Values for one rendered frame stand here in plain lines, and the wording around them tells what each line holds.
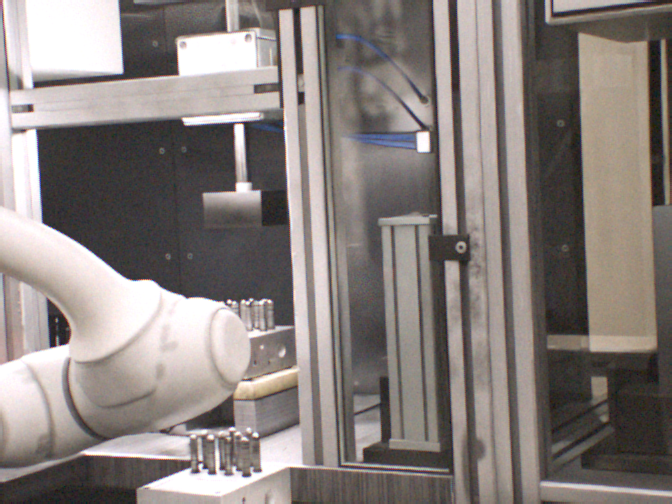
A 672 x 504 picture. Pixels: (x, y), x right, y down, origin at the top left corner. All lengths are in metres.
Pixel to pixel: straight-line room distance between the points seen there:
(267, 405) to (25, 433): 0.40
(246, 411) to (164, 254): 0.50
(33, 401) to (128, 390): 0.11
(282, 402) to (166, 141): 0.54
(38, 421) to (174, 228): 0.77
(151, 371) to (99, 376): 0.05
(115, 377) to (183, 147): 0.82
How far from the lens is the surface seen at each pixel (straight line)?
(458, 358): 1.31
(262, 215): 1.61
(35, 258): 1.18
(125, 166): 2.04
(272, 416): 1.59
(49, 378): 1.28
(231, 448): 1.30
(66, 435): 1.28
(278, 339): 1.63
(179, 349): 1.18
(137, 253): 2.03
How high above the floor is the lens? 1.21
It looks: 3 degrees down
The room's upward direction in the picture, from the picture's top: 3 degrees counter-clockwise
